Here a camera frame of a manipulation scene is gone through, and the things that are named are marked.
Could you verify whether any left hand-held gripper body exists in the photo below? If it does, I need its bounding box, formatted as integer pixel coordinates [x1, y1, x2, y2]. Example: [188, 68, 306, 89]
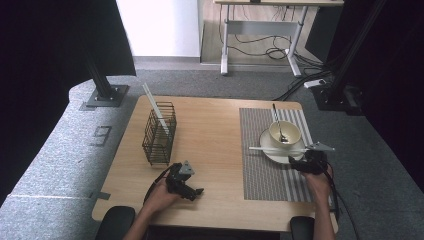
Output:
[165, 160, 196, 198]

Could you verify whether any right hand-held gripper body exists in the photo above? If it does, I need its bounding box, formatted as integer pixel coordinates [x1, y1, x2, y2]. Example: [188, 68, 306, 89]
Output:
[299, 141, 336, 176]

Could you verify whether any white saucer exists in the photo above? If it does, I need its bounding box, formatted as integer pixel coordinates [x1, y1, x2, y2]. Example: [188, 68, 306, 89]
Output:
[259, 128, 306, 165]

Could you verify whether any dark wire basket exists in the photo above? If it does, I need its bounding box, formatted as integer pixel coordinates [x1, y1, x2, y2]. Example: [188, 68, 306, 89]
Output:
[141, 101, 178, 167]

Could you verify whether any person's left hand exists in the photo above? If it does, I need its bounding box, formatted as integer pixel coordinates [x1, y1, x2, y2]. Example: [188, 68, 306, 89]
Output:
[144, 179, 183, 215]

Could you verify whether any person's right hand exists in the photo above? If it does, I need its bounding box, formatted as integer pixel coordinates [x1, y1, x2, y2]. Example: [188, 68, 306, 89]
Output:
[301, 165, 334, 203]

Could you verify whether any white cup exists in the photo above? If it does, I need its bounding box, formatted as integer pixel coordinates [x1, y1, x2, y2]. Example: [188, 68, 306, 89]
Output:
[268, 120, 303, 150]

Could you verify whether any striped grey placemat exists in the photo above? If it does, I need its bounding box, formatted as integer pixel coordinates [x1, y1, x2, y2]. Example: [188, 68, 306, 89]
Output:
[239, 107, 334, 204]

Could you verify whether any metal spoon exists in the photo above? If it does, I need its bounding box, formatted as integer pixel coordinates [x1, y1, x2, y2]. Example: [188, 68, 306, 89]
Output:
[272, 103, 290, 144]

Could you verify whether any black metal stand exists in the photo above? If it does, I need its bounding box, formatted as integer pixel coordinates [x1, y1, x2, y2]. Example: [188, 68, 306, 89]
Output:
[83, 54, 130, 109]
[312, 0, 389, 117]

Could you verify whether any grey tape strip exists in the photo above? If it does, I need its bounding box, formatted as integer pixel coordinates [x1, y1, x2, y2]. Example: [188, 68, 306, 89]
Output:
[89, 191, 112, 201]

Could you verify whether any white power strip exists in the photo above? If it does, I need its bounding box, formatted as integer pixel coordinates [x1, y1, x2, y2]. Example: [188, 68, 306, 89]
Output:
[303, 78, 327, 90]

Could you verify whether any black curtain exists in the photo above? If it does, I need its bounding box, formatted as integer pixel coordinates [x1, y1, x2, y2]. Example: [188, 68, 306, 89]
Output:
[0, 0, 137, 204]
[304, 0, 424, 183]

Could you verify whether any desk with white legs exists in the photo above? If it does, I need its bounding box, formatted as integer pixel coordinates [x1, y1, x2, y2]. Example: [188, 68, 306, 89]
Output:
[213, 0, 345, 78]

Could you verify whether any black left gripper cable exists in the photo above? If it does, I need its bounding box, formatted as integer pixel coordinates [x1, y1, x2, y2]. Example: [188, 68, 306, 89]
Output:
[143, 163, 175, 205]

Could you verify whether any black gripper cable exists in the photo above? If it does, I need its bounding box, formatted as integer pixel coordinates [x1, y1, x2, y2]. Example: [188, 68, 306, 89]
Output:
[322, 161, 341, 223]
[143, 163, 175, 205]

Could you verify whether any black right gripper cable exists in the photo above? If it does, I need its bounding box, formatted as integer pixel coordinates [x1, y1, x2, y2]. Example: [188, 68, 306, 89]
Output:
[322, 161, 341, 223]

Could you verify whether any bundle of black cables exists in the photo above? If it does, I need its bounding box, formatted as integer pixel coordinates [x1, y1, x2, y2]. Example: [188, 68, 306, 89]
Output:
[218, 4, 338, 102]

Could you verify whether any white wall panel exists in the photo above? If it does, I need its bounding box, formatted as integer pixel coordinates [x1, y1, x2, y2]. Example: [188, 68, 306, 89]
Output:
[115, 0, 204, 58]

